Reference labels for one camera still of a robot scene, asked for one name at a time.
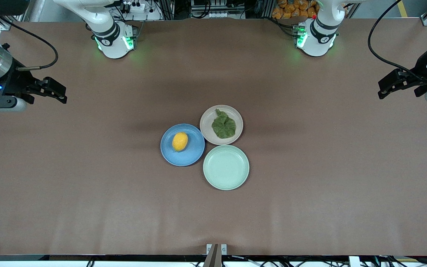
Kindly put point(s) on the bag of orange items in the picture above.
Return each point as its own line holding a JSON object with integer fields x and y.
{"x": 291, "y": 9}

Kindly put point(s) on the beige plate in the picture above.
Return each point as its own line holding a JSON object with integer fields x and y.
{"x": 208, "y": 126}

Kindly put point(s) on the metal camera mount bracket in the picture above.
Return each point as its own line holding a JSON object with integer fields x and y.
{"x": 213, "y": 254}

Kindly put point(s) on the blue plate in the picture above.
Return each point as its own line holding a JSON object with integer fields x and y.
{"x": 195, "y": 155}

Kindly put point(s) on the yellow lemon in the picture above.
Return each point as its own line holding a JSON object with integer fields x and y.
{"x": 180, "y": 141}

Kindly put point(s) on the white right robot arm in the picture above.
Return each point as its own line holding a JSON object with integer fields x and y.
{"x": 113, "y": 40}

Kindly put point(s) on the white power strip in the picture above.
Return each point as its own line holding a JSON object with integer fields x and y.
{"x": 135, "y": 6}

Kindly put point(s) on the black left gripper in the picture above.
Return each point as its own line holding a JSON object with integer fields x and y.
{"x": 420, "y": 73}

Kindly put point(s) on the light green plate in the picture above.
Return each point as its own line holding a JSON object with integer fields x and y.
{"x": 226, "y": 167}

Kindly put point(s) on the green lettuce leaf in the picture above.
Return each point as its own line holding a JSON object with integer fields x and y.
{"x": 224, "y": 126}

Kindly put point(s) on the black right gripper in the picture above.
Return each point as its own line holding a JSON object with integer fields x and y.
{"x": 15, "y": 82}

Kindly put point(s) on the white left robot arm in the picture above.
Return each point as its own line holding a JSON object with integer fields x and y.
{"x": 319, "y": 37}

